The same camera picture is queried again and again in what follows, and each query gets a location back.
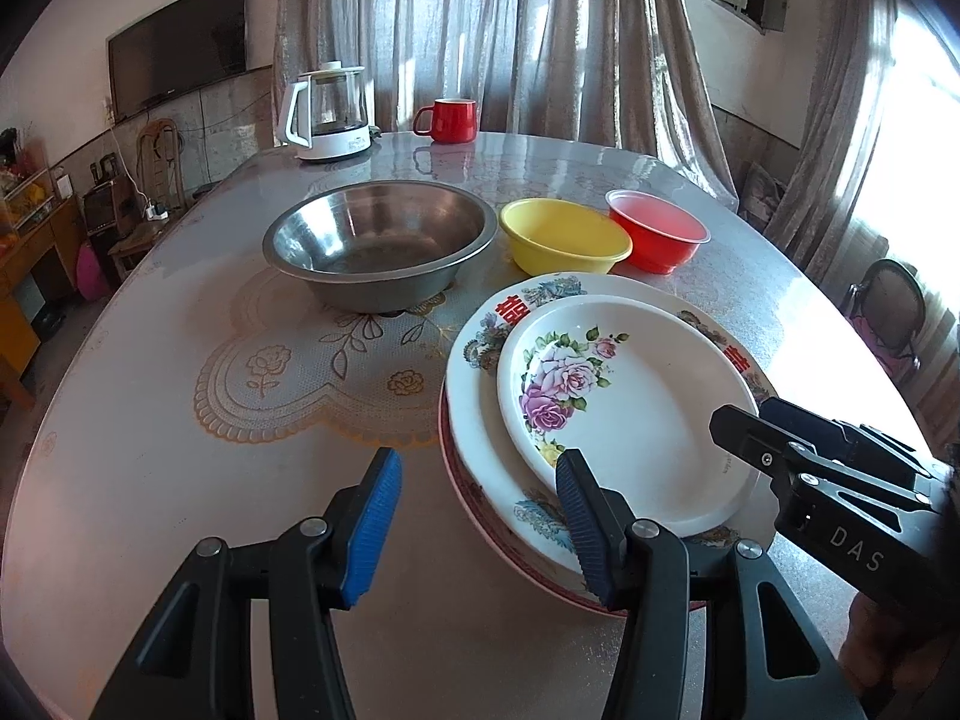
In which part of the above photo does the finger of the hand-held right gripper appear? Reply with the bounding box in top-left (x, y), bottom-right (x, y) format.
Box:
top-left (709, 403), bottom-right (943, 515)
top-left (757, 396), bottom-right (947, 490)

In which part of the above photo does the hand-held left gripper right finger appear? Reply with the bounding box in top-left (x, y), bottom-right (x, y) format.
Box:
top-left (553, 448), bottom-right (863, 720)

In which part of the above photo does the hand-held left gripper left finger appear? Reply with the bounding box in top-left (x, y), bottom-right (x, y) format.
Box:
top-left (90, 447), bottom-right (404, 720)

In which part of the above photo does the large purple floral rim plate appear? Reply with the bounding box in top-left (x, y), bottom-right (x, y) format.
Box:
top-left (437, 382), bottom-right (710, 620)

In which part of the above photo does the small white rose plate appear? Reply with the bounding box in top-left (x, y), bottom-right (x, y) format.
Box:
top-left (496, 295), bottom-right (762, 539)

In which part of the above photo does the white plate red blue print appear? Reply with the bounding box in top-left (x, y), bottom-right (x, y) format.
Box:
top-left (446, 274), bottom-right (773, 578)

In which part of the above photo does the red plastic bowl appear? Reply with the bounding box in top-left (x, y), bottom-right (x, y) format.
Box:
top-left (606, 189), bottom-right (711, 275)

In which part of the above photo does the yellow plastic bowl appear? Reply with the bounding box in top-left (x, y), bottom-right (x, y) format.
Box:
top-left (500, 199), bottom-right (633, 278)

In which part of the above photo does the stainless steel bowl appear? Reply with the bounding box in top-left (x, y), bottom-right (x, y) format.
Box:
top-left (262, 181), bottom-right (500, 314)

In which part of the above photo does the person's right hand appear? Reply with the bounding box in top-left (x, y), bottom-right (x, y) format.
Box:
top-left (840, 589), bottom-right (950, 702)

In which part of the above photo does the pink chair cushion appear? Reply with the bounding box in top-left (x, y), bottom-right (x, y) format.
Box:
top-left (851, 315), bottom-right (912, 365)

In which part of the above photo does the black round-back chair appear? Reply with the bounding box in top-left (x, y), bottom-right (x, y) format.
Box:
top-left (840, 259), bottom-right (927, 383)

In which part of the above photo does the grey patterned bag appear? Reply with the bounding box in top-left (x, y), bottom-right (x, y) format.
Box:
top-left (739, 163), bottom-right (788, 224)

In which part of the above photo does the narrow beige curtain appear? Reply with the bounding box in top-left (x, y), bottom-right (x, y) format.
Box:
top-left (765, 0), bottom-right (901, 271)

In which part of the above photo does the wooden chair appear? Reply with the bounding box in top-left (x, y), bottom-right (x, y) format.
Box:
top-left (112, 118), bottom-right (188, 278)

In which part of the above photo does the pink bag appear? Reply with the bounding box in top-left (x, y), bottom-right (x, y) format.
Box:
top-left (75, 244), bottom-right (113, 302)

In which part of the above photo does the white glass kettle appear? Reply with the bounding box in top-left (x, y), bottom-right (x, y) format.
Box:
top-left (275, 62), bottom-right (378, 164)

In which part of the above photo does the red mug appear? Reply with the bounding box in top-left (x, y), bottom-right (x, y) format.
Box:
top-left (412, 98), bottom-right (479, 145)

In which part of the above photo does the dark speaker box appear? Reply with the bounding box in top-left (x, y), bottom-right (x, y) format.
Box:
top-left (81, 180), bottom-right (121, 237)

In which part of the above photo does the orange wooden cabinet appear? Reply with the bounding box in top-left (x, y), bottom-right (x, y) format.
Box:
top-left (0, 195), bottom-right (83, 406)

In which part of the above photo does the wide beige curtain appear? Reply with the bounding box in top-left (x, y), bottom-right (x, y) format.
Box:
top-left (271, 0), bottom-right (740, 203)

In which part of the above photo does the small wooden shelf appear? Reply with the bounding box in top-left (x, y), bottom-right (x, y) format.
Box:
top-left (0, 165), bottom-right (59, 235)

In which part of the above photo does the black flat television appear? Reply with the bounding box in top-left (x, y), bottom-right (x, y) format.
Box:
top-left (107, 0), bottom-right (248, 122)

